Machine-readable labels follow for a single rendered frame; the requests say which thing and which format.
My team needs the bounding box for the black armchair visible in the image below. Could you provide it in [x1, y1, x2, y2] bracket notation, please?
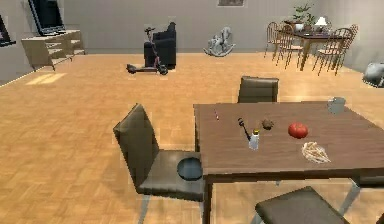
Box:
[143, 21, 178, 70]

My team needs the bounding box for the grey lumpy cushion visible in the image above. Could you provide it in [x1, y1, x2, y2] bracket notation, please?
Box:
[362, 61, 384, 89]

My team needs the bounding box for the dark brown wooden table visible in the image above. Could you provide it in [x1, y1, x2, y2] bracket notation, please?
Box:
[193, 100, 384, 224]

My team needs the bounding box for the red tomato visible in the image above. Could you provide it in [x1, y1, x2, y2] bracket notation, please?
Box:
[287, 122, 309, 140]

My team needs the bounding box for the dark wooden dining table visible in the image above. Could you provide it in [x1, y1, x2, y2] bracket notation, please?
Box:
[283, 29, 348, 72]

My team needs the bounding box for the brown wooden spindle chair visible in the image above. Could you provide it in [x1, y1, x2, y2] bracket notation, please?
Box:
[264, 21, 280, 58]
[346, 23, 360, 61]
[275, 24, 305, 70]
[312, 27, 354, 77]

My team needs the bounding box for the black kick scooter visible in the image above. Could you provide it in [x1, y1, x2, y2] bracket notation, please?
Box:
[126, 27, 169, 76]

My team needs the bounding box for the dark grey padded chair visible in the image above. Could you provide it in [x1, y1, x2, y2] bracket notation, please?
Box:
[112, 103, 206, 224]
[254, 185, 351, 224]
[237, 75, 280, 104]

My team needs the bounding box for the light wooden tv stand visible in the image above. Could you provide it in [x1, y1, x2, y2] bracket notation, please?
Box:
[21, 29, 86, 72]

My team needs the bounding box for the black spoon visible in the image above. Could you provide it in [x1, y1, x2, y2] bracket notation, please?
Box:
[237, 117, 252, 142]

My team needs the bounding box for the white table lamp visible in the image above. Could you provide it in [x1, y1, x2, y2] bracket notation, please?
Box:
[314, 16, 329, 34]

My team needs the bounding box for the grey rocking horse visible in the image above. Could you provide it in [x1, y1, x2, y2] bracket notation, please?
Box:
[203, 26, 237, 58]

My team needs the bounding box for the pale woven bowl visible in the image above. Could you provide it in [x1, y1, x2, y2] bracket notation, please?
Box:
[301, 141, 332, 165]

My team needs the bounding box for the black television set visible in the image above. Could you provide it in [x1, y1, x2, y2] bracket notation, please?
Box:
[27, 0, 67, 37]

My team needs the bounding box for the framed wall picture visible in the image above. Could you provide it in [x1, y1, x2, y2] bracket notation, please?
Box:
[217, 0, 245, 8]

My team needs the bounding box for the white bottle yellow cap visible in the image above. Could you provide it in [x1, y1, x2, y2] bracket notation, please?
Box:
[248, 129, 261, 151]

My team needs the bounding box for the dark blue round plate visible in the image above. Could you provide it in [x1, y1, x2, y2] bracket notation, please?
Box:
[176, 157, 204, 182]

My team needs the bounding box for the grey mug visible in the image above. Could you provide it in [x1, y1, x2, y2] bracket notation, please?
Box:
[326, 96, 347, 116]

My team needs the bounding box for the green house plant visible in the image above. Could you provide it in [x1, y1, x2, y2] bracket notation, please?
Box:
[284, 3, 318, 32]

